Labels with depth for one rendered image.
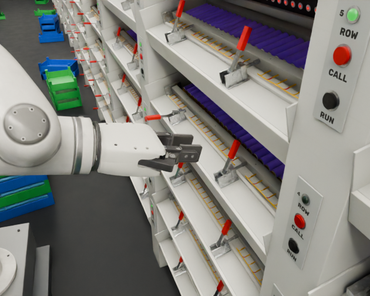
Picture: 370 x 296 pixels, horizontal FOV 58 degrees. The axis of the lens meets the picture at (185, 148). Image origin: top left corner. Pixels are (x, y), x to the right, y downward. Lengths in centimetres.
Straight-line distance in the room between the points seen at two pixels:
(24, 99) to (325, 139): 32
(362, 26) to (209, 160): 46
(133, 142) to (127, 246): 109
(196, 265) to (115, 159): 60
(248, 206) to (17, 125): 39
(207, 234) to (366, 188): 52
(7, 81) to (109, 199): 143
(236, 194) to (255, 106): 20
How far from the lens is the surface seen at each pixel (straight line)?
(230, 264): 77
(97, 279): 148
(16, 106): 40
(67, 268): 154
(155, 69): 96
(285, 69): 51
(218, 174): 65
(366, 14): 32
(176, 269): 126
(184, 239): 108
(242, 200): 61
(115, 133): 51
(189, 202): 90
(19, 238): 117
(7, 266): 110
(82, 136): 47
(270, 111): 47
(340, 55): 33
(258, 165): 64
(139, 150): 48
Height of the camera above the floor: 116
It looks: 33 degrees down
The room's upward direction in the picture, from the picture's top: straight up
